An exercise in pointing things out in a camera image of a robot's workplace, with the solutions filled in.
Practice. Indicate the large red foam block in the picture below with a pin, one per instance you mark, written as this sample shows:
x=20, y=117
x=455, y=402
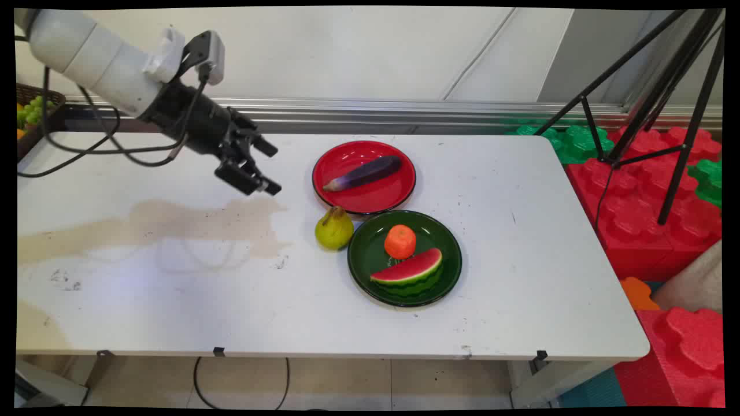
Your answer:
x=636, y=231

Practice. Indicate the red plate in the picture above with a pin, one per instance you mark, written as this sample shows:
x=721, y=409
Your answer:
x=370, y=193

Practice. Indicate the orange toy tangerine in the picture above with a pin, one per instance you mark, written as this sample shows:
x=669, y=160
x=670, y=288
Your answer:
x=400, y=241

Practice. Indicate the black tripod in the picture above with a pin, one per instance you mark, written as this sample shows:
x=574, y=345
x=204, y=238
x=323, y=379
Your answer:
x=693, y=124

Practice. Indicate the green toy grapes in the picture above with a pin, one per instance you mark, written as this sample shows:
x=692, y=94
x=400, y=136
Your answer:
x=33, y=112

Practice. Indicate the teal floor mat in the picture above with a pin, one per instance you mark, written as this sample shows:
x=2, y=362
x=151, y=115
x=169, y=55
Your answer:
x=595, y=390

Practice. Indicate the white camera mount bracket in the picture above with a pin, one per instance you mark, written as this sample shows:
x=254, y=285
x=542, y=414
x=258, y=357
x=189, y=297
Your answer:
x=166, y=55

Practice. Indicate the green toy pear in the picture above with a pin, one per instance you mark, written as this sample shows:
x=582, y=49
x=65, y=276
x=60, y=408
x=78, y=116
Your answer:
x=334, y=231

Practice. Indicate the aluminium rail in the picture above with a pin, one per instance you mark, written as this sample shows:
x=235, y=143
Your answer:
x=404, y=112

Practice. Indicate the orange foam piece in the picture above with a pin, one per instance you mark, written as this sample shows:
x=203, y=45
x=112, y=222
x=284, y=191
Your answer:
x=637, y=293

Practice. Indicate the brown wicker basket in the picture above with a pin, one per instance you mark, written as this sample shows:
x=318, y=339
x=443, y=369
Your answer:
x=43, y=92

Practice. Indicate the dark green plate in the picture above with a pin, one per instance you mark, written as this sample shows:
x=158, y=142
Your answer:
x=370, y=254

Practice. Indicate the beige cushion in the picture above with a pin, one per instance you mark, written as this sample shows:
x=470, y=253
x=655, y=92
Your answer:
x=696, y=283

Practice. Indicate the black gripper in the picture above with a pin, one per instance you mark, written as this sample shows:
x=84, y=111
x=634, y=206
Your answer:
x=193, y=118

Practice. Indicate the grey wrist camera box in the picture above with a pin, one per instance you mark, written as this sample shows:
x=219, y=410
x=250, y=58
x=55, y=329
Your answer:
x=213, y=55

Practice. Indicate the purple toy eggplant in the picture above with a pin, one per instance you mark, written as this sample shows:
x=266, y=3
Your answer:
x=370, y=172

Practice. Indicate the toy watermelon slice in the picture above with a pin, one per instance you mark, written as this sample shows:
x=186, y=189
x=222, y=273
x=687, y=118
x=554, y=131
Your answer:
x=411, y=272

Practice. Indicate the green foam block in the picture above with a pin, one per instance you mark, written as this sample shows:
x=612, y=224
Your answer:
x=710, y=182
x=569, y=144

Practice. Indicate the grey table leg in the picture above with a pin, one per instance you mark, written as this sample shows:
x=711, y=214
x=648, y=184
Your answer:
x=549, y=381
x=52, y=384

